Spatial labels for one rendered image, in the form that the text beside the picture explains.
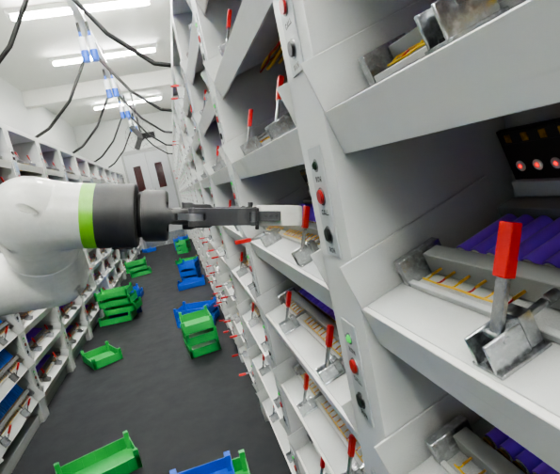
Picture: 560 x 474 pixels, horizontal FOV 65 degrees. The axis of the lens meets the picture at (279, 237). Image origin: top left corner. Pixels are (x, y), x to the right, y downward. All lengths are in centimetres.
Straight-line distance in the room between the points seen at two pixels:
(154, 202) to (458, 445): 47
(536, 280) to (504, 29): 18
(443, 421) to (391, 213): 24
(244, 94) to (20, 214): 68
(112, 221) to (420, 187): 39
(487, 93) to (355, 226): 23
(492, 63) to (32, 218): 54
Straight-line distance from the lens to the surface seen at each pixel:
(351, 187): 45
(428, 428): 55
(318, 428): 103
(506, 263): 30
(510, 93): 25
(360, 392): 55
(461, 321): 38
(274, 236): 95
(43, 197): 65
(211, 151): 183
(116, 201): 63
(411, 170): 48
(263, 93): 116
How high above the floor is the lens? 104
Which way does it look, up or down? 8 degrees down
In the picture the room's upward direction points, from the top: 12 degrees counter-clockwise
